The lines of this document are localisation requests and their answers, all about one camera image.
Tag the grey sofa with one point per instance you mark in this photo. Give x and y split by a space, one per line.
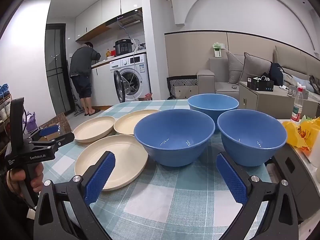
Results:
225 86

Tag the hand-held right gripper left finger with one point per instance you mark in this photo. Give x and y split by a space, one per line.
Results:
100 177

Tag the brown patterned cardboard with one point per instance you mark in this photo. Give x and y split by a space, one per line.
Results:
58 120

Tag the white upper cabinets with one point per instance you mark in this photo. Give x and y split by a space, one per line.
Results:
110 7

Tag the blue bowl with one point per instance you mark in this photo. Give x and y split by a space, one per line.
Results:
175 140
250 135
212 105

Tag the yellow plastic bag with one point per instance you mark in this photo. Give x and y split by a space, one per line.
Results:
295 135

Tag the black bag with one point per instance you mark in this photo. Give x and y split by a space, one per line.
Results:
276 72

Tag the teal checked tablecloth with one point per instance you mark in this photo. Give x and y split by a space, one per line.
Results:
162 192

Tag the person's left hand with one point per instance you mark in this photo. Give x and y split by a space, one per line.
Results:
37 180

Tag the grey cushion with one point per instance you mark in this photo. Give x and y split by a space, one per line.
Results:
255 67
235 67

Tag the purple bag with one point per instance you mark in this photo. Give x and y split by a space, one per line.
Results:
31 122

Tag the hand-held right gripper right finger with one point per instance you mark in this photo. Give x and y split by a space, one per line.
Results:
232 177

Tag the white lower cabinet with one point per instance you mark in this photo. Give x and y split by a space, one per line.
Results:
102 85

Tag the clear water bottle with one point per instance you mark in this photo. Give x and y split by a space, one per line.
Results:
297 107

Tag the grey nightstand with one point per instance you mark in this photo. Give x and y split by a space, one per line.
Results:
265 100

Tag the white washing machine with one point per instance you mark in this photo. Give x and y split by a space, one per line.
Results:
137 65

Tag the shoe rack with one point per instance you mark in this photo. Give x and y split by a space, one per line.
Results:
3 110

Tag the range hood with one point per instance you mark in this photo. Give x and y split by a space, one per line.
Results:
125 20

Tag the black cardboard box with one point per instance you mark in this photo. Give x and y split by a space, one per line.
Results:
260 84

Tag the black pressure cooker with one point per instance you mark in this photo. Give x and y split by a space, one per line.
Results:
123 47

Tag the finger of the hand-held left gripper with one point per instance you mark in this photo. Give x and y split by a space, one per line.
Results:
62 140
48 130

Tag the cream plate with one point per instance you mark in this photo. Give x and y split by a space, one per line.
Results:
93 128
120 160
130 123

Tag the person's left forearm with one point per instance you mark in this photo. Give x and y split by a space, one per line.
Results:
17 217

